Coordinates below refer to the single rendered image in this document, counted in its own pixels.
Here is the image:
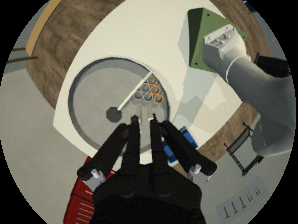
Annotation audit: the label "blue plastic crate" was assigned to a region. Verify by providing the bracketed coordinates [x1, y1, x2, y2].
[162, 126, 199, 164]

